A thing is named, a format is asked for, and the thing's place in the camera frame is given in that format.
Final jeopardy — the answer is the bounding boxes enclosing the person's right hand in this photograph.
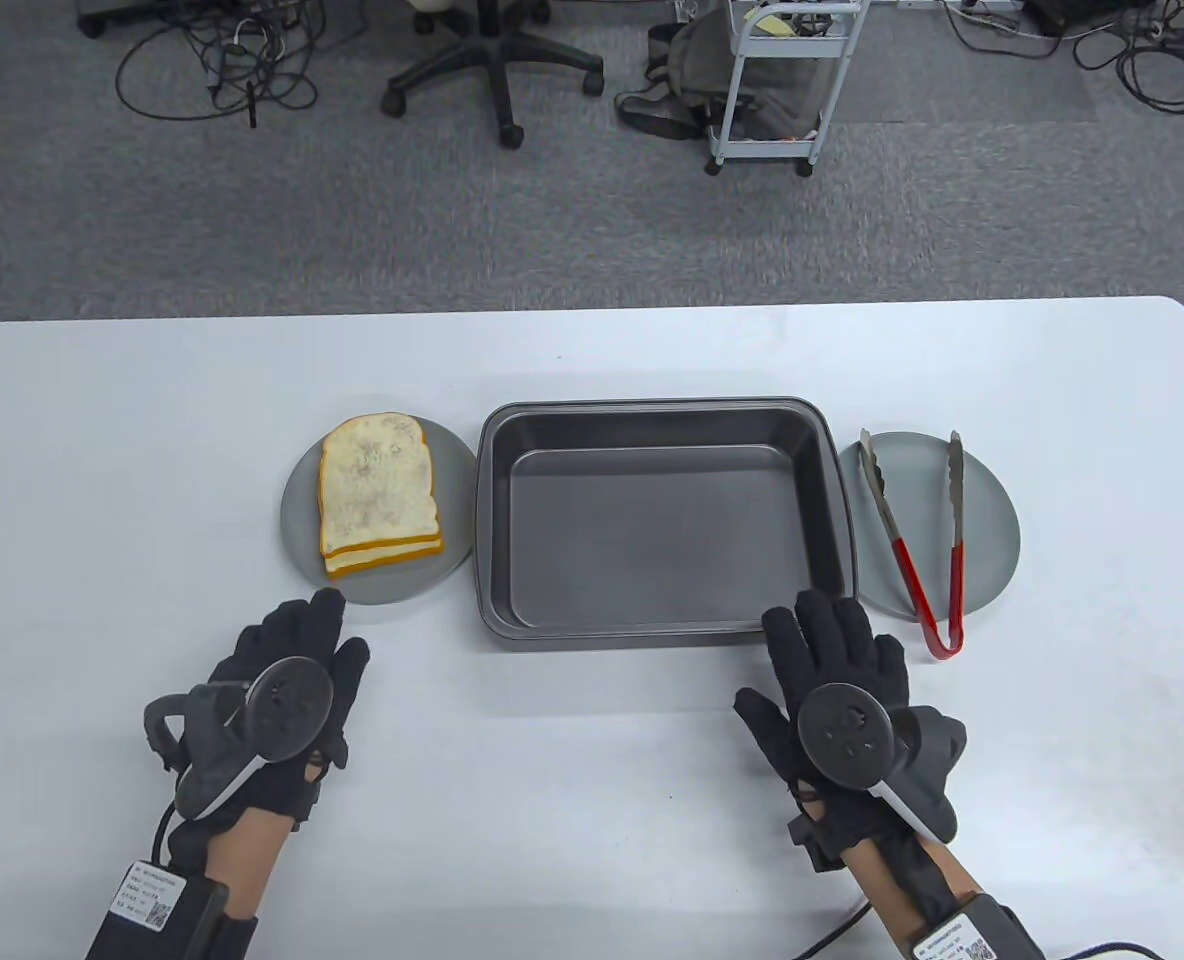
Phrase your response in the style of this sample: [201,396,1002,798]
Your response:
[734,590,961,873]

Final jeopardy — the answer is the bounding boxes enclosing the person's left hand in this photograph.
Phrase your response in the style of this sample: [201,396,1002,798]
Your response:
[202,588,371,831]

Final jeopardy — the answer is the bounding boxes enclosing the person's right forearm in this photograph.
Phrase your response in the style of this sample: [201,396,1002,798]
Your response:
[840,835,985,933]

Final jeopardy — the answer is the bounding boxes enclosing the person's left forearm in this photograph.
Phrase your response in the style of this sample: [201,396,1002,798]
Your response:
[202,806,285,923]

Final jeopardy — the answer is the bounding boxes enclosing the grey round glove tracker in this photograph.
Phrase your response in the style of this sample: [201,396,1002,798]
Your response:
[143,655,337,823]
[797,683,969,843]

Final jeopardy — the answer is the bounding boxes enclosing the grey round plate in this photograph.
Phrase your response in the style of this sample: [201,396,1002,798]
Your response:
[280,414,480,607]
[837,431,1022,619]

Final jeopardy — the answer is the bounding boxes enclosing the white bread slice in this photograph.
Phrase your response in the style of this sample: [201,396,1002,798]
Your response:
[316,412,443,557]
[323,532,446,580]

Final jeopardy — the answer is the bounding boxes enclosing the dark metal baking pan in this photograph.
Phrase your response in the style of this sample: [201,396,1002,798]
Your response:
[474,396,859,653]

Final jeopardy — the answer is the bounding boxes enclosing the white wheeled utility cart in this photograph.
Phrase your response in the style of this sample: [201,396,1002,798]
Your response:
[704,0,869,179]

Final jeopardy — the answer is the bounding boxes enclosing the grey black backpack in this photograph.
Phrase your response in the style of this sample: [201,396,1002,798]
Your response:
[614,8,825,143]

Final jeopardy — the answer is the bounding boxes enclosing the black office chair base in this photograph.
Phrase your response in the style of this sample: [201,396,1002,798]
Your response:
[381,0,606,150]

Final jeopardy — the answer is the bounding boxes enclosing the black chair caster leg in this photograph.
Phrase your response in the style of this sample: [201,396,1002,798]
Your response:
[76,0,158,41]

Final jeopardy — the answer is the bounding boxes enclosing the black box on floor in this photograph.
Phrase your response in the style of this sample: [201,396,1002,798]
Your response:
[1020,0,1155,37]

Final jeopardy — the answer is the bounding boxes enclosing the red-handled metal tongs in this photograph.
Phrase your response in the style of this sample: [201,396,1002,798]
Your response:
[858,429,967,661]

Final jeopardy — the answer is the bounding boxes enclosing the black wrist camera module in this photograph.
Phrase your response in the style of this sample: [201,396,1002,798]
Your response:
[892,893,1050,960]
[84,858,259,960]

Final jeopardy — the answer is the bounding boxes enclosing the tangle of black floor cables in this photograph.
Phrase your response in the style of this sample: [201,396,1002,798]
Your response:
[114,0,355,131]
[940,0,1184,117]

